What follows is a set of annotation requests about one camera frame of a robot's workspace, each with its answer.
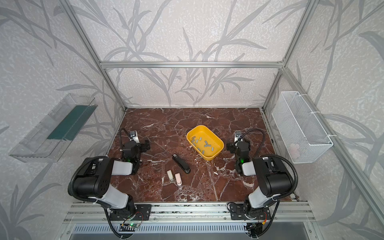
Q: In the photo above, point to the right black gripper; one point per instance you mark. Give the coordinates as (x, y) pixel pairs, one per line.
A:
(236, 146)

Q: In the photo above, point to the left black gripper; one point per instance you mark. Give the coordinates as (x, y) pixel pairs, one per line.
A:
(139, 145)

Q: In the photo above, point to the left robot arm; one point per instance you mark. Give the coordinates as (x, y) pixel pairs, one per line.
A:
(91, 182)

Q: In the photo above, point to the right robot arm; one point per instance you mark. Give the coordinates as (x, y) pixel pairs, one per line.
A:
(277, 177)

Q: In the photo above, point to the staple strips in tray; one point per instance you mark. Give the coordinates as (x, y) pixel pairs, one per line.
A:
(202, 145)

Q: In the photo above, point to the yellow plastic tray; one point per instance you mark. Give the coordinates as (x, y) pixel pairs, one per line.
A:
(207, 134)

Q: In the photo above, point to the pink object in basket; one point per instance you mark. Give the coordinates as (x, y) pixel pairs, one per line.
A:
(294, 151)

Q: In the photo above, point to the green circuit board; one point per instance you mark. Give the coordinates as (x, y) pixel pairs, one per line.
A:
(129, 227)

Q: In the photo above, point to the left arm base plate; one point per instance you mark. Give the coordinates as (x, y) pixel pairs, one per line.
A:
(140, 212)

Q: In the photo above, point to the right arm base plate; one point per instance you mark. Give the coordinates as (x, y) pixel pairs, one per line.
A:
(245, 212)

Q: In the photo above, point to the white wire basket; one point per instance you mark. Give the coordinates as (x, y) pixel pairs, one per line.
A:
(298, 124)

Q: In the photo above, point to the aluminium front rail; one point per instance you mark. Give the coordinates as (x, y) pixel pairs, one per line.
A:
(193, 212)

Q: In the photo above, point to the clear plastic wall shelf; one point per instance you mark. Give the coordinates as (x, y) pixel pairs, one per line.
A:
(47, 142)

